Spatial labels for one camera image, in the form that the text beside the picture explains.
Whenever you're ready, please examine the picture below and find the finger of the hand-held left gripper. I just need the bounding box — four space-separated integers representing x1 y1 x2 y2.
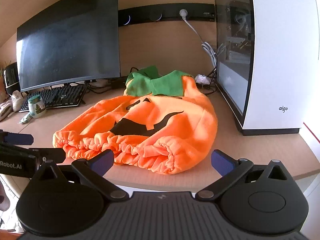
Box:
28 147 67 163
4 133 34 146

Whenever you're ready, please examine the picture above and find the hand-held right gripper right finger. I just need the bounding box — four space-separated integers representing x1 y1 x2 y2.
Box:
195 149 288 201

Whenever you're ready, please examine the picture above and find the black desk device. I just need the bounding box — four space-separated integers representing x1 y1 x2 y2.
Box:
2 62 19 89

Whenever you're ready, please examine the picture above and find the white computer case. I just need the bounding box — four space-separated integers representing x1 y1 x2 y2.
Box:
214 0 320 137

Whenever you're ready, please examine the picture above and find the glass jar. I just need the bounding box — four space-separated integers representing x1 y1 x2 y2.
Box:
27 95 47 119

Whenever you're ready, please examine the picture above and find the black computer monitor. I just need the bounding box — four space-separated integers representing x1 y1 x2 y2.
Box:
16 0 122 93

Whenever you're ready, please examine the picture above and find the crumpled white tissue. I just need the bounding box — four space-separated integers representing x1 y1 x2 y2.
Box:
194 74 211 84

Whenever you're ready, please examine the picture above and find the black keyboard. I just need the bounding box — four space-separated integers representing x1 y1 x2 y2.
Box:
19 83 88 112

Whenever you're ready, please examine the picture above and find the white cloth bundle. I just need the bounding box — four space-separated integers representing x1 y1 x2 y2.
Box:
0 90 24 122

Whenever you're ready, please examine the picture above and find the green packet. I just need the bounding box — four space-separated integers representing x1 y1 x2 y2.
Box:
18 112 34 124

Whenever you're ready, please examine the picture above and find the orange pumpkin costume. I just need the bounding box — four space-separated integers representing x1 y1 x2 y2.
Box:
52 65 219 175

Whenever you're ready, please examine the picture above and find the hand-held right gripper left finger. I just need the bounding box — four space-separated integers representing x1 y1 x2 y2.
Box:
37 149 127 201

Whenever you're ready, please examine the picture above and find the white plug cable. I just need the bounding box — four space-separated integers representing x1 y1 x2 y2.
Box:
179 8 218 68

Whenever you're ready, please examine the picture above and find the black power socket rail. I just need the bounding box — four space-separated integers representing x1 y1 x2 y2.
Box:
118 4 217 27

